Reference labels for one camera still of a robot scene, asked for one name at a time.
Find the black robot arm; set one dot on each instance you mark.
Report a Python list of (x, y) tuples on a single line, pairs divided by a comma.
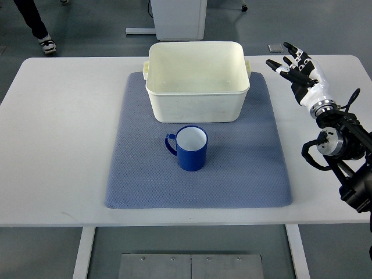
[(344, 147)]

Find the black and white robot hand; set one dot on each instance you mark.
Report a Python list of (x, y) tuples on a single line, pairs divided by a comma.
[(308, 81)]

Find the white table leg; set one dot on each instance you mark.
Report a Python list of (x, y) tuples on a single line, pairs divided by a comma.
[(297, 251), (84, 253)]

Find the metal floor plate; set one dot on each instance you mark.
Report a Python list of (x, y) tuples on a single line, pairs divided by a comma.
[(190, 266)]

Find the white cabinet pedestal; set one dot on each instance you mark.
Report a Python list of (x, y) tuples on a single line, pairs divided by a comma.
[(175, 20)]

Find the small grey floor socket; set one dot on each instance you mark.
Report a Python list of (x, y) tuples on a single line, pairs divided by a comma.
[(275, 48)]

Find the white plastic box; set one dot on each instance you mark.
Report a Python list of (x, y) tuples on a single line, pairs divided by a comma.
[(196, 82)]

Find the chair caster wheel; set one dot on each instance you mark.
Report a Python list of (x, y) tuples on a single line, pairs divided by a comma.
[(244, 6)]

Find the black and white sneaker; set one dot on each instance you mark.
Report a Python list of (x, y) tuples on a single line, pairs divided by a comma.
[(48, 45)]

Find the blue mug white inside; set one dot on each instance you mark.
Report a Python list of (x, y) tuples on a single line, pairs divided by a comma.
[(189, 145)]

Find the blue-grey quilted mat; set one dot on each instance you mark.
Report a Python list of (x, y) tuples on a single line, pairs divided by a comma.
[(245, 165)]

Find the right white table leg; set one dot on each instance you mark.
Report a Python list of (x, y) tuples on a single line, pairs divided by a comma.
[(297, 251)]

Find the person leg dark trousers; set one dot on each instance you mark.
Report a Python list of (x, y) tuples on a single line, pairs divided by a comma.
[(31, 16)]

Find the left white table leg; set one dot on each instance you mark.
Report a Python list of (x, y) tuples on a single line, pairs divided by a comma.
[(84, 253)]

